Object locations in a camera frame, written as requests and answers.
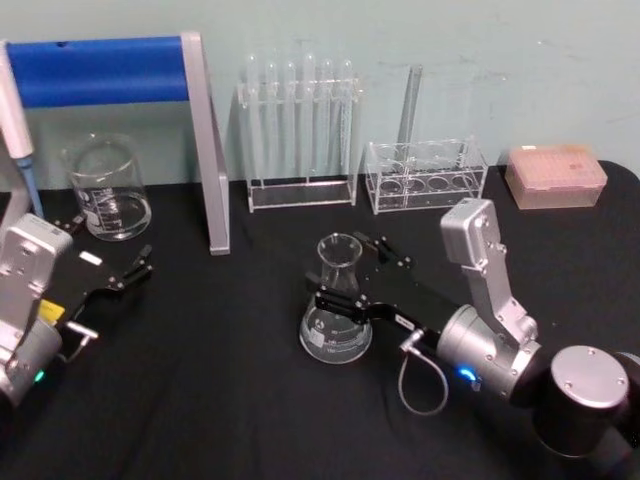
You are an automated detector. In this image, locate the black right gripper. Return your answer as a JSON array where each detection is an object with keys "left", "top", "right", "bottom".
[{"left": 304, "top": 230, "right": 464, "bottom": 352}]

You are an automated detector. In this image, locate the long clear glass tube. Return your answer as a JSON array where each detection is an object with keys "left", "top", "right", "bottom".
[{"left": 396, "top": 64, "right": 426, "bottom": 167}]

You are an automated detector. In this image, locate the clear glass beaker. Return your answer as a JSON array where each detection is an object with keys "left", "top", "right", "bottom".
[{"left": 61, "top": 133, "right": 153, "bottom": 243}]

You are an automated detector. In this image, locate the blue and grey pipette stand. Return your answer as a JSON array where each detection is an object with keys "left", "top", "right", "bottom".
[{"left": 0, "top": 31, "right": 233, "bottom": 257}]

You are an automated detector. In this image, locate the clear glass conical flask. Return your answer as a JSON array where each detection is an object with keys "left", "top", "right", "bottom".
[{"left": 299, "top": 233, "right": 376, "bottom": 365}]

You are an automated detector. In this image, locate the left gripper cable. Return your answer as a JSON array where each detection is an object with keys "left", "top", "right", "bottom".
[{"left": 53, "top": 319, "right": 100, "bottom": 364}]

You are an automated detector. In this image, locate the pink pipette tip box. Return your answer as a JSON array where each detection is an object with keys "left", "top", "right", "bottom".
[{"left": 504, "top": 143, "right": 609, "bottom": 211}]

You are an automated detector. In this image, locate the clear glass test tube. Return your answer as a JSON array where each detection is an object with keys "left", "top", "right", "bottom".
[
  {"left": 301, "top": 51, "right": 318, "bottom": 187},
  {"left": 282, "top": 59, "right": 298, "bottom": 187},
  {"left": 319, "top": 58, "right": 335, "bottom": 187},
  {"left": 245, "top": 52, "right": 262, "bottom": 187},
  {"left": 337, "top": 58, "right": 354, "bottom": 187},
  {"left": 264, "top": 60, "right": 280, "bottom": 187}
]

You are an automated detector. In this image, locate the black table cloth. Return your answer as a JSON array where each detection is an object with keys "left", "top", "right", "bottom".
[{"left": 0, "top": 159, "right": 640, "bottom": 480}]

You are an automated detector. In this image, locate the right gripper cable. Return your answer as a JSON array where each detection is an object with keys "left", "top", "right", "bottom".
[{"left": 396, "top": 333, "right": 450, "bottom": 417}]

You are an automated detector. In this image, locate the grey pipette with blue tip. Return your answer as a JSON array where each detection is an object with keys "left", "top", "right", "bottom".
[{"left": 0, "top": 41, "right": 46, "bottom": 219}]

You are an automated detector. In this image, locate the tall clear acrylic tube rack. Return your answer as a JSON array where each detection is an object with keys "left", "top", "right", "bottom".
[{"left": 236, "top": 74, "right": 363, "bottom": 214}]

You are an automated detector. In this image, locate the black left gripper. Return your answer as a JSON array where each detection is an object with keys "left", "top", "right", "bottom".
[{"left": 37, "top": 216, "right": 154, "bottom": 327}]

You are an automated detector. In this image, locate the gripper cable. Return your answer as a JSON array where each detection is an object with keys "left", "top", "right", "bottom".
[
  {"left": 53, "top": 319, "right": 100, "bottom": 364},
  {"left": 396, "top": 333, "right": 450, "bottom": 417}
]

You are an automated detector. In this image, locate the low clear acrylic rack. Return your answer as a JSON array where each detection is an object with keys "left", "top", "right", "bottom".
[{"left": 363, "top": 135, "right": 491, "bottom": 216}]

